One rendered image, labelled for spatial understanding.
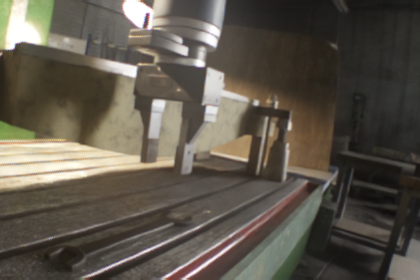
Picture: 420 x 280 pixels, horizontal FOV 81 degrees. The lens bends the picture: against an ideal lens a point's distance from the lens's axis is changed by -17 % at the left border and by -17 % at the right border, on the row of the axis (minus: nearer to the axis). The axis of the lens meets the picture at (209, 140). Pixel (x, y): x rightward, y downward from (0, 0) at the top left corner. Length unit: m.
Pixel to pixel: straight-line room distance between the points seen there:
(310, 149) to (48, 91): 1.20
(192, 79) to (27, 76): 0.22
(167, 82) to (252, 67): 1.11
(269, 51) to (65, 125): 1.25
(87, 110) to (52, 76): 0.08
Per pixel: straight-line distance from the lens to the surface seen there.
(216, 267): 0.44
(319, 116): 1.45
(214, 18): 0.42
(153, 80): 0.44
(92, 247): 0.39
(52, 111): 0.42
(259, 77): 1.48
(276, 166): 0.96
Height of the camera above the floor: 1.03
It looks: 6 degrees down
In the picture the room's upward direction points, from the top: 9 degrees clockwise
